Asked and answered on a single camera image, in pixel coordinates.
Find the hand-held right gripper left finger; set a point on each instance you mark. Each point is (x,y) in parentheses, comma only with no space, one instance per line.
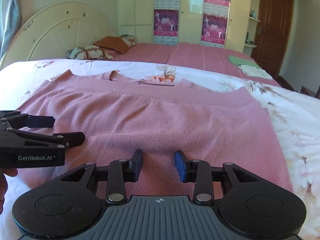
(136,166)

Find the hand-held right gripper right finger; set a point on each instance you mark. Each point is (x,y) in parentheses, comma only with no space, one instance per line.
(180,166)

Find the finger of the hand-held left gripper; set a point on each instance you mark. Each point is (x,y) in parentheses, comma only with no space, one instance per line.
(41,122)
(72,139)

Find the pink long-sleeve sweater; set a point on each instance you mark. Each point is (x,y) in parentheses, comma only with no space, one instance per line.
(175,120)

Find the person's left hand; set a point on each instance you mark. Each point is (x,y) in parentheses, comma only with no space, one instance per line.
(4,180)

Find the floral striped pillow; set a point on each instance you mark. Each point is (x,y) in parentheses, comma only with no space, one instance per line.
(87,53)

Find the cream round headboard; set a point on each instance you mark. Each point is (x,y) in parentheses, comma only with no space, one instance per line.
(57,27)

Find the orange folded cloth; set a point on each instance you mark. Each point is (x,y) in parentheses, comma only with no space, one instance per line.
(112,43)

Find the blue curtain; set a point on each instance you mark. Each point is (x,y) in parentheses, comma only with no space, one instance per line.
(11,17)

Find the pink checked bedspread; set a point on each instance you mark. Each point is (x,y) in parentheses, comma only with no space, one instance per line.
(190,55)

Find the small floral pillow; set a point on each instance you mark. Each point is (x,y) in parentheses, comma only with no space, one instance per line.
(130,39)

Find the white folded cloth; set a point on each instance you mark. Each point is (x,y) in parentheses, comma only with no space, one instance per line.
(256,72)

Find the green folded cloth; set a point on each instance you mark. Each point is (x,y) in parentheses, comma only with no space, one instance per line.
(241,60)

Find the white floral bed sheet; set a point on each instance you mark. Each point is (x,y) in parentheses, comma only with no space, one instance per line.
(295,120)

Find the cream glossy wardrobe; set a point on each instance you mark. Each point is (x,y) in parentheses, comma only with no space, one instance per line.
(191,17)

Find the cream corner shelf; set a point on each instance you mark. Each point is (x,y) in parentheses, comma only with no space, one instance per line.
(253,18)

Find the brown wooden door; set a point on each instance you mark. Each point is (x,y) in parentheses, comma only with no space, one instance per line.
(273,30)

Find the blue glass jar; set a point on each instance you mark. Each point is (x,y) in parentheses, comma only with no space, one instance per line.
(253,13)

